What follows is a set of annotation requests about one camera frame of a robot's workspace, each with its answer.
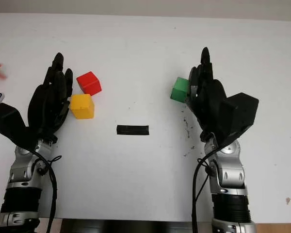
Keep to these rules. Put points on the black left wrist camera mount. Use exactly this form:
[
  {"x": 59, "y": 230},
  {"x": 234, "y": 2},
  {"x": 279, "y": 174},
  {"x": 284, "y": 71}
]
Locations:
[{"x": 11, "y": 123}]

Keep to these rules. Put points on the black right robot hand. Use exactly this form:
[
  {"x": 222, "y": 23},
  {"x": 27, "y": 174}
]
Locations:
[{"x": 209, "y": 102}]

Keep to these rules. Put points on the red cube block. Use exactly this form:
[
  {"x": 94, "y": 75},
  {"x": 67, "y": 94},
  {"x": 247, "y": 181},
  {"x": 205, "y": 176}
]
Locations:
[{"x": 89, "y": 82}]

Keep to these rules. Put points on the green cube block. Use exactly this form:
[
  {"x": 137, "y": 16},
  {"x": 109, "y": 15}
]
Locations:
[{"x": 180, "y": 89}]

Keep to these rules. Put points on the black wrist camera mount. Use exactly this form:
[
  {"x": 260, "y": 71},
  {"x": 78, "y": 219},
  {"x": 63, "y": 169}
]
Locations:
[
  {"x": 240, "y": 111},
  {"x": 11, "y": 123}
]

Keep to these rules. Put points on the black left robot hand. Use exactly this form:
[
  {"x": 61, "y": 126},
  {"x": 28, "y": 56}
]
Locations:
[{"x": 47, "y": 102}]

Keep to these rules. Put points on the black tape strip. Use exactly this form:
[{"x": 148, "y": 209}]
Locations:
[{"x": 133, "y": 130}]

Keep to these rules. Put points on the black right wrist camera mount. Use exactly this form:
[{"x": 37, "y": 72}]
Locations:
[{"x": 240, "y": 111}]

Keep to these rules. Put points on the yellow cube block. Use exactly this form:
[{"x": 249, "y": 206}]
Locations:
[{"x": 83, "y": 106}]

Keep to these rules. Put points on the dark robot torso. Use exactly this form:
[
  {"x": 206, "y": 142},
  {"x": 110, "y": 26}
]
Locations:
[{"x": 126, "y": 227}]

